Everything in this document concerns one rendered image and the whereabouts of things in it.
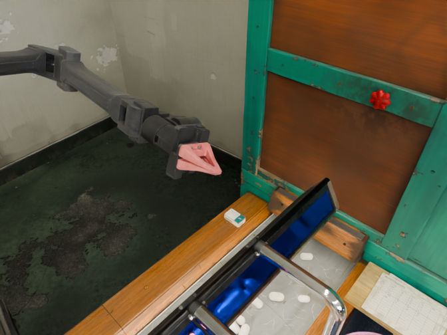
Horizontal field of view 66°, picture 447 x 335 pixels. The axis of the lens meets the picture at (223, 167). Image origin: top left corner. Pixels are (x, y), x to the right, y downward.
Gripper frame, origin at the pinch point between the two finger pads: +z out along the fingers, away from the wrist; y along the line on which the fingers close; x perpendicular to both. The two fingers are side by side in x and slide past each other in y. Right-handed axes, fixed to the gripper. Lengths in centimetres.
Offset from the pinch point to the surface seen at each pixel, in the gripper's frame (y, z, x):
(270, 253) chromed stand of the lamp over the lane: 7.9, 14.8, -1.2
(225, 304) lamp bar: 15.0, 14.5, 6.9
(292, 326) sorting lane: 39.8, 16.2, -24.8
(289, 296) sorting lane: 37.8, 10.6, -30.3
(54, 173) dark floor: 109, -187, -51
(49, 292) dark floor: 123, -95, -13
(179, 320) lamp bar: 14.6, 13.0, 15.0
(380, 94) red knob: -17.8, 10.1, -32.9
